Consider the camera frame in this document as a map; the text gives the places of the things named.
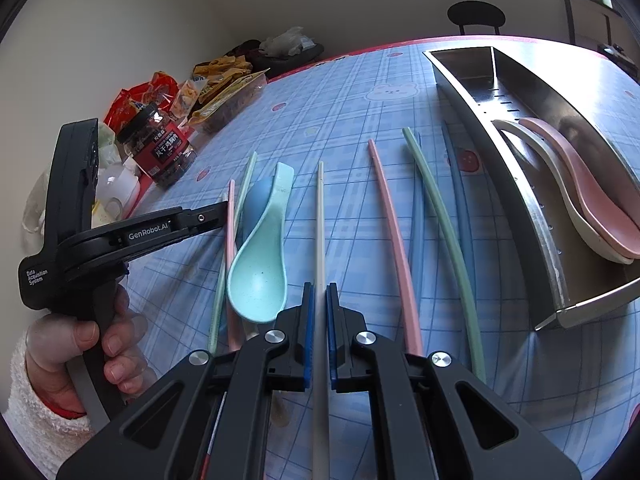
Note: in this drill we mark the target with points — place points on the green chopstick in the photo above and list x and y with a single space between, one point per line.
445 230
248 172

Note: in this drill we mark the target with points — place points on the black round-backed chair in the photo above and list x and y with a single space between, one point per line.
475 12

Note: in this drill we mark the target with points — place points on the blue plaid tablecloth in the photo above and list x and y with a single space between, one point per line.
350 110

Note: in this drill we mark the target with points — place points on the blue spoon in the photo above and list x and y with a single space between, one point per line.
257 200

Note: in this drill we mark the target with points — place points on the pink chopstick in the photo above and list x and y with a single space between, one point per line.
230 240
395 240

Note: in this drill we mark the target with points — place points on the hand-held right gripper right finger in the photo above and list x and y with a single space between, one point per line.
333 350

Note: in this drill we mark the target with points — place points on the dark slim chair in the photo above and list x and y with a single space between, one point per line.
570 20

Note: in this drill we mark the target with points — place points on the clear packet of yellow snacks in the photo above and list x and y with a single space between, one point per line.
190 97

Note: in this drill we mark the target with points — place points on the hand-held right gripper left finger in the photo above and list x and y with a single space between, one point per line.
308 345

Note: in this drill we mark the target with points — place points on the person's left hand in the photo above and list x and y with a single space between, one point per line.
125 335

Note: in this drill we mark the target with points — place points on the person's left forearm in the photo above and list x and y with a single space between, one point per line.
35 435

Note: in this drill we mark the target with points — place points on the pink spoon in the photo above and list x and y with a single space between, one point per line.
600 200

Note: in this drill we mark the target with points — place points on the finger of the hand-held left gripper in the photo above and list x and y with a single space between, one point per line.
170 227

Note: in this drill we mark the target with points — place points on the red snack bag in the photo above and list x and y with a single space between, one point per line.
125 105

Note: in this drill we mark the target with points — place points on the dark bag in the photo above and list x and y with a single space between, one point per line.
295 60

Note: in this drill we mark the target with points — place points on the yellow-labelled snack tray packet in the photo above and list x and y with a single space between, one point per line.
225 105

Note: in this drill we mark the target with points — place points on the black-lidded snack jar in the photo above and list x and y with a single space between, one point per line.
160 155

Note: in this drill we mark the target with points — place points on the yellow snack packets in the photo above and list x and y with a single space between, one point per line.
222 67

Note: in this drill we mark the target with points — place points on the clear plastic cups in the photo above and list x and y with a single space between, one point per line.
117 185

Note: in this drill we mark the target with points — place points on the beige chopstick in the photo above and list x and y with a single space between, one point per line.
320 235

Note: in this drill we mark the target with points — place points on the beige spoon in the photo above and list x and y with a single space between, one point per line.
550 170

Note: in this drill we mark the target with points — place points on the long metal utensil tray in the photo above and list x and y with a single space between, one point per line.
525 200

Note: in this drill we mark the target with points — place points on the mint green spoon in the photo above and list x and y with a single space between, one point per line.
257 280

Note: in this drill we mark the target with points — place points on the white plastic bag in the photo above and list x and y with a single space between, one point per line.
285 42

